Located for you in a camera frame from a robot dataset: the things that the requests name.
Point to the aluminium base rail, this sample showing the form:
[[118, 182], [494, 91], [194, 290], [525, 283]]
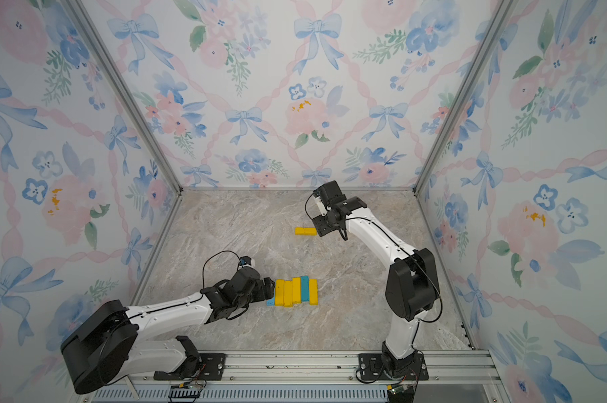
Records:
[[318, 376]]

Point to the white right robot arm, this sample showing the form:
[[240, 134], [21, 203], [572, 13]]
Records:
[[412, 285]]

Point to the yellow block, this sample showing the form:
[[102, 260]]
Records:
[[305, 231], [313, 292], [296, 290], [279, 293], [288, 293]]

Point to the aluminium right corner post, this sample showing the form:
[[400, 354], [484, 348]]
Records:
[[492, 34]]

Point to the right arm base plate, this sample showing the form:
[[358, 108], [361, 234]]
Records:
[[376, 367]]

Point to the aluminium corner post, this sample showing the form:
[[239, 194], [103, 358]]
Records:
[[79, 16], [492, 34]]

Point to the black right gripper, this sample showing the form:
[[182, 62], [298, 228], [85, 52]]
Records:
[[322, 225]]

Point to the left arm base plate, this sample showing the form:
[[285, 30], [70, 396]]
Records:
[[202, 366]]

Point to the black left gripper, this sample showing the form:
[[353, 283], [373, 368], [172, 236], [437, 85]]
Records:
[[263, 294]]

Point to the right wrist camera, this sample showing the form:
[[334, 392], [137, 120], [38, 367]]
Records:
[[328, 195]]

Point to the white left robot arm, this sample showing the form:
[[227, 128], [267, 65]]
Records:
[[117, 341]]

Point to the teal block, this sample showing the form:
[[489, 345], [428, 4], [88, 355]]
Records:
[[305, 288]]

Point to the aluminium left corner post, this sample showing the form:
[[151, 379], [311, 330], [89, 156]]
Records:
[[79, 16]]

